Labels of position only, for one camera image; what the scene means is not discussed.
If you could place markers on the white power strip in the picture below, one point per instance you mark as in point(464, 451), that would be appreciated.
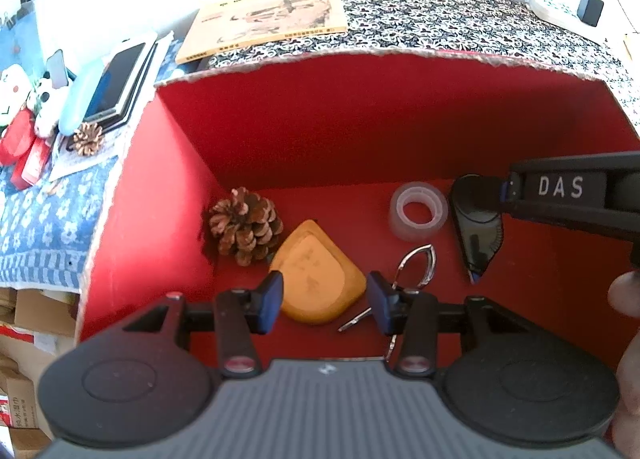
point(551, 11)

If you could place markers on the cardboard box on floor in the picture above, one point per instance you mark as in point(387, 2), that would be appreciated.
point(37, 326)

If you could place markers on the white panda plush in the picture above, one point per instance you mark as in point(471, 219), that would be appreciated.
point(47, 104)

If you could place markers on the pinecone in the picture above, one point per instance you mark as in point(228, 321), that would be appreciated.
point(88, 139)
point(246, 226)

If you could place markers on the green frog plush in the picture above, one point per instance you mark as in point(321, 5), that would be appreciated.
point(14, 90)

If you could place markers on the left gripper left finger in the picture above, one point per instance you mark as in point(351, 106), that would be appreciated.
point(239, 314)

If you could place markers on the blue floral cloth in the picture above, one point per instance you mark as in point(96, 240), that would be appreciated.
point(50, 231)

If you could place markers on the blue glasses case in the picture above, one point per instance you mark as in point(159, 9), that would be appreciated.
point(87, 96)

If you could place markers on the clear tape roll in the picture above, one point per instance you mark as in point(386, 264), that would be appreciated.
point(418, 211)

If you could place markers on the smartphone with white frame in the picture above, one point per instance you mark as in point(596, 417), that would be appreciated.
point(118, 78)

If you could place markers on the orange wooden wedge block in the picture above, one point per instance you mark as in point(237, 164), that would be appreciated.
point(319, 281)

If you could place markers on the metal nail clipper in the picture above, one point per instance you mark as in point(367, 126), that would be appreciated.
point(400, 283)

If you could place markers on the yellow book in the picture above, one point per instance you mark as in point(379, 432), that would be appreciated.
point(243, 23)

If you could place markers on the pinecone on blue cloth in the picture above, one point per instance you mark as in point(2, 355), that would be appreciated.
point(88, 139)

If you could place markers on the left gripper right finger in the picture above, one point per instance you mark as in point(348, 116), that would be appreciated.
point(410, 316)

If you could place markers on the black power adapter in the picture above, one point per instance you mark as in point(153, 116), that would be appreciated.
point(590, 11)

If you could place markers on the floral patterned tablecloth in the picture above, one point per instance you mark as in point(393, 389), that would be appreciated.
point(490, 27)

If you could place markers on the red cardboard box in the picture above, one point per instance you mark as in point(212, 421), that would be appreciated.
point(330, 138)

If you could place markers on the person's right hand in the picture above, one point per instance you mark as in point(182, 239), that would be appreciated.
point(624, 297)

